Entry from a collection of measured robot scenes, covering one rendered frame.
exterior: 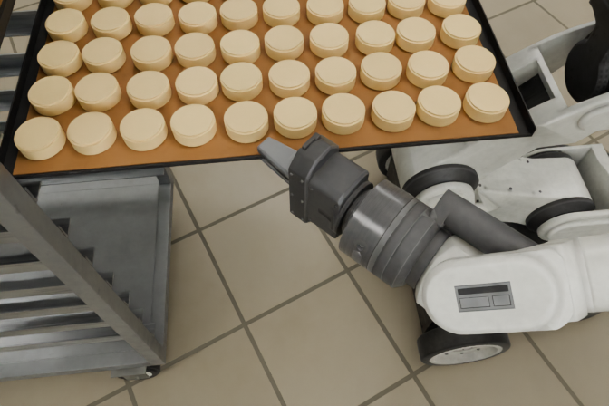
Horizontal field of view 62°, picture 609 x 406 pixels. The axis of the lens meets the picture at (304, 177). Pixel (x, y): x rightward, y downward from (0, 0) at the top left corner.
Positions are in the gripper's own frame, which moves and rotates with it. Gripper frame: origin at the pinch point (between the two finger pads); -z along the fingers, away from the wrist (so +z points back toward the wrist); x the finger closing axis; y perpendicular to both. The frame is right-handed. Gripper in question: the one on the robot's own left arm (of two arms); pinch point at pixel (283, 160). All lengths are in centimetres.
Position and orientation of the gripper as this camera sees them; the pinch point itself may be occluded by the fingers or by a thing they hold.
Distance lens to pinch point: 56.9
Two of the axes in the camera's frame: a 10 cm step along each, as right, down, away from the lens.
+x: 0.1, -5.5, -8.4
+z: 7.8, 5.3, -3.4
